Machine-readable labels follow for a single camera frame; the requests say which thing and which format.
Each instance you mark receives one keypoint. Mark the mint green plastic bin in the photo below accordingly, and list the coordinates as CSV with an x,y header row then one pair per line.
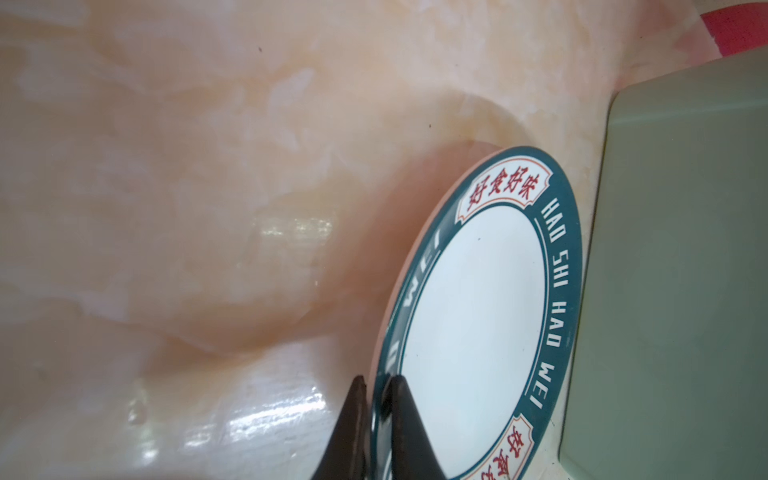
x,y
669,379

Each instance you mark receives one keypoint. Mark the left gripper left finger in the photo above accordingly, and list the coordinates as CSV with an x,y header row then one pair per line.
x,y
345,454

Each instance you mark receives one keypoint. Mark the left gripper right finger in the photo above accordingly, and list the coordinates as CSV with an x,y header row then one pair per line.
x,y
412,454

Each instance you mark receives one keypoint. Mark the green rimmed white plate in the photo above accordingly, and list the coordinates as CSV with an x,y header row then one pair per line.
x,y
483,319

